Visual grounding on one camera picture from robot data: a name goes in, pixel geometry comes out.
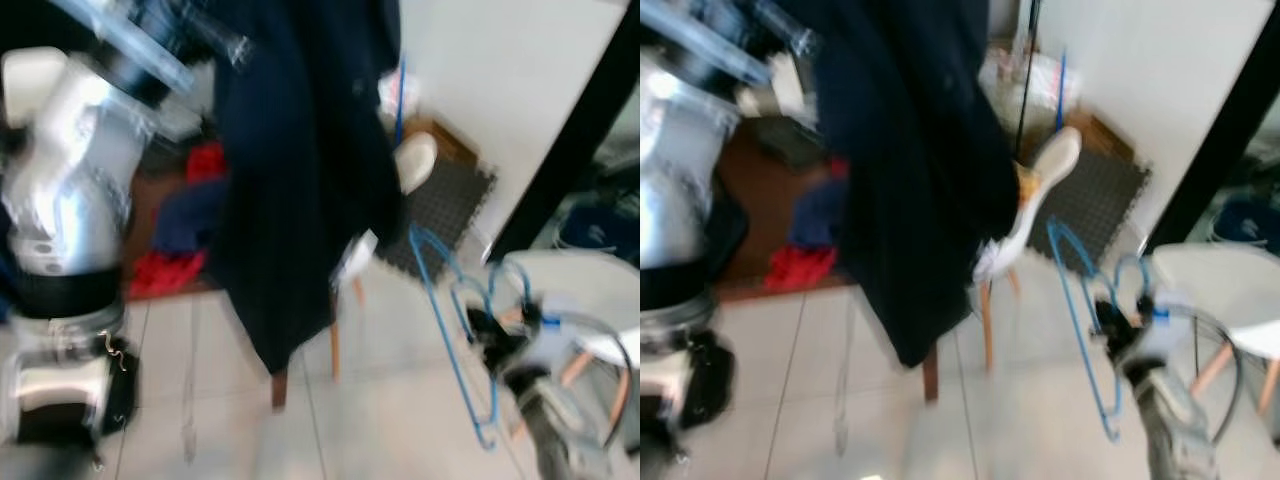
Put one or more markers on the bright blue clothes hanger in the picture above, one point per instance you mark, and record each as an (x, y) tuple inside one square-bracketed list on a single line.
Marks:
[(450, 345), (1080, 330)]

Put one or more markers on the dark navy garment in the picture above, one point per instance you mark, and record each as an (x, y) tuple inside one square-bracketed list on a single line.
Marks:
[(900, 180), (300, 180)]

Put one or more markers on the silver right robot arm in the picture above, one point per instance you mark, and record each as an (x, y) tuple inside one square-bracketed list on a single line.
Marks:
[(1170, 430), (560, 430)]

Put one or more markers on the white chair with wooden legs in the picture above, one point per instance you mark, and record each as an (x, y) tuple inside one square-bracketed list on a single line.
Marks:
[(590, 285), (418, 160), (1220, 285), (1058, 160)]

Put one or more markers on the black foam puzzle mat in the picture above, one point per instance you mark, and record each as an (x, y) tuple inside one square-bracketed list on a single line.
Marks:
[(445, 205), (1100, 200)]

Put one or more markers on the dark blue bin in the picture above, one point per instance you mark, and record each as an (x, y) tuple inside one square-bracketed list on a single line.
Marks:
[(1250, 225), (600, 232)]

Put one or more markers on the brown wooden board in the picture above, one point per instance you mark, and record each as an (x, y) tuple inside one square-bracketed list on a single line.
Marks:
[(450, 140), (1105, 135)]

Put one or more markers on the blue stick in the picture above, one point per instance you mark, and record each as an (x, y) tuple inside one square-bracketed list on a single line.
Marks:
[(1061, 95), (401, 100)]

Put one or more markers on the white plastic bag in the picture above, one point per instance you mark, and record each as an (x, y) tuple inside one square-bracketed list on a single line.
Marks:
[(388, 98), (1005, 80)]

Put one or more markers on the large red cloth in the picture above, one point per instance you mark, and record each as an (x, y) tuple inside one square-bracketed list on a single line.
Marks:
[(800, 268), (165, 272)]

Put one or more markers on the blue folded cloth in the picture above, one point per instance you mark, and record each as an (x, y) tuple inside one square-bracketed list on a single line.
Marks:
[(190, 220), (815, 215)]

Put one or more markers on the small red cloth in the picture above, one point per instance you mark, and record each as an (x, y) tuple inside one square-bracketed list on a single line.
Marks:
[(836, 168), (205, 162)]

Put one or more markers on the black door frame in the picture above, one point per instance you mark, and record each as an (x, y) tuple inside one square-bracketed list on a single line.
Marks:
[(1217, 130), (578, 130)]

